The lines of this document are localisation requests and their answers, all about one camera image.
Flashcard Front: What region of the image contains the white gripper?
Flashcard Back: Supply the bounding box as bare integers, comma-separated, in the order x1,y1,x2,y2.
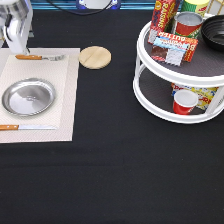
0,0,33,55

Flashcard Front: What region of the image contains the wooden handled fork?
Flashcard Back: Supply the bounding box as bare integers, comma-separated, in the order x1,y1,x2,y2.
15,55,65,61

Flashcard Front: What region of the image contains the round silver metal plate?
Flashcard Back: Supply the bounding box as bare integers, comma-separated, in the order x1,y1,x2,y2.
2,78,56,116

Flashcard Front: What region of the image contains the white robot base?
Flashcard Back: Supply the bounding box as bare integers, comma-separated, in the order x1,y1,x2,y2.
76,0,121,9

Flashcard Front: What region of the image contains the beige woven placemat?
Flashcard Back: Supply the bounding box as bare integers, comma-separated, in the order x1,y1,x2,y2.
0,47,81,144

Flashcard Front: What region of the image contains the round wooden coaster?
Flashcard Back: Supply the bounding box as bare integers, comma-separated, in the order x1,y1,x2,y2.
79,46,112,69

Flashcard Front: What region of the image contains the red raisins box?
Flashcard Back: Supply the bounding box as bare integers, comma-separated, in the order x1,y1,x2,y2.
148,0,176,44

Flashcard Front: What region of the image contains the white two-tier turntable shelf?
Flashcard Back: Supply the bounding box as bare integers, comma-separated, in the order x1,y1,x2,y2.
133,22,224,124

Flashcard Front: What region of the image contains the brown chocolate packet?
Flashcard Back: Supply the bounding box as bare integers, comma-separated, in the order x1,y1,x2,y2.
151,46,184,66

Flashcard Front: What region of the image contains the red tin can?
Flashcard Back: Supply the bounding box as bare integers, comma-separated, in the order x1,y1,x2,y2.
173,11,203,39

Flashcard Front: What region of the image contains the orange butter box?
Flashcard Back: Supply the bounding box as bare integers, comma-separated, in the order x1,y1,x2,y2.
152,32,198,63

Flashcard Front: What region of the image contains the green yellow canister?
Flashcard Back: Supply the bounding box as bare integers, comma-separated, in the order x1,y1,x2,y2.
181,0,210,16

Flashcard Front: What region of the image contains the red plastic cup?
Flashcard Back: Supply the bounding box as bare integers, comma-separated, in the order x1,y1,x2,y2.
173,89,198,115

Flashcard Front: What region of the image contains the black bowl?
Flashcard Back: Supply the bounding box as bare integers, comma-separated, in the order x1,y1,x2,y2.
201,15,224,52

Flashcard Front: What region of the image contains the yellow box lower shelf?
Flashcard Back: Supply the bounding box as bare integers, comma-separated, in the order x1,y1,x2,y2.
171,83,218,110

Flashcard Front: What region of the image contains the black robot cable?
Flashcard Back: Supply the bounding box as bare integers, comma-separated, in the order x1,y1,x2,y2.
46,0,116,16

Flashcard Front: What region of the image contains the wooden handled knife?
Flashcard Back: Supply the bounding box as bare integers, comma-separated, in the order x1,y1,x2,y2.
0,125,57,131

